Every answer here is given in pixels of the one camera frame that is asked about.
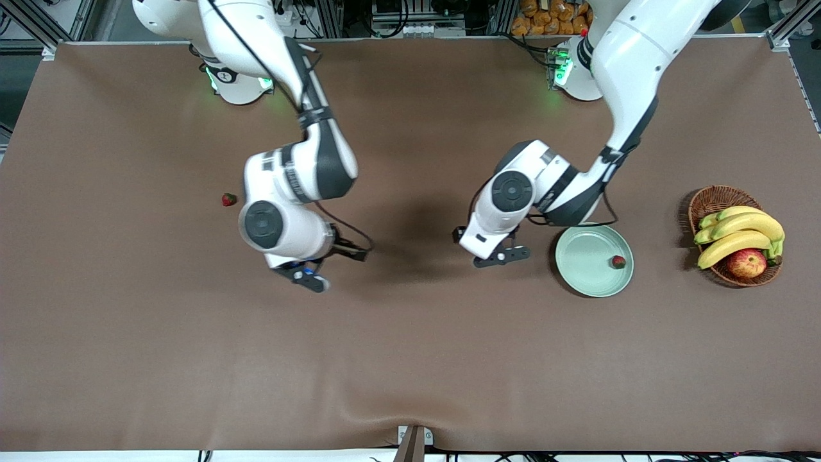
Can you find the red yellow apple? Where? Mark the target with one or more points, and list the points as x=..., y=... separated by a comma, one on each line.
x=746, y=263

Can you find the white connector block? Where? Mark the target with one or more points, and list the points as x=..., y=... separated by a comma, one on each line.
x=423, y=29

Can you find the silver metal table bracket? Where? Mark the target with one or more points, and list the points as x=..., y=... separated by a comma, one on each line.
x=403, y=436

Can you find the brown camera pole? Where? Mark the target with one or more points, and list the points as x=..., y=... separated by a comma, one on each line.
x=412, y=450

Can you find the aluminium frame corner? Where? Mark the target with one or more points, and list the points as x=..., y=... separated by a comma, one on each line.
x=779, y=40
x=49, y=52

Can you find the red toy strawberry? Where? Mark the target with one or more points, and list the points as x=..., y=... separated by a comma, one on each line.
x=229, y=200
x=618, y=262

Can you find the brown wicker basket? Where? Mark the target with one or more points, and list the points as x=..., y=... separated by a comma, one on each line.
x=715, y=199

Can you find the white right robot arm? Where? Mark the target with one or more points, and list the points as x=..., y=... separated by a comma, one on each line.
x=237, y=25

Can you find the light green round plate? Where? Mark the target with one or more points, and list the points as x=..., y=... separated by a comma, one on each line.
x=593, y=276

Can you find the brown table cover mat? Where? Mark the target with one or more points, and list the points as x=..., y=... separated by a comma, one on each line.
x=385, y=333

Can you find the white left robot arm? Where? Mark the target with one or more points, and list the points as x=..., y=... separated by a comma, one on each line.
x=641, y=58

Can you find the yellow banana bunch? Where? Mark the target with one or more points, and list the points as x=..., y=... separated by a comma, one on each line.
x=744, y=224

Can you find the aluminium frame post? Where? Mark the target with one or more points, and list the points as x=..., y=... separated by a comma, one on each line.
x=500, y=16
x=330, y=16

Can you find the silver table edge rail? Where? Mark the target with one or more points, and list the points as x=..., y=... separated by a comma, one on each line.
x=385, y=40

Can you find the orange bread rolls pile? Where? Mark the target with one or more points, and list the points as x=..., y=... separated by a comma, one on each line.
x=545, y=19

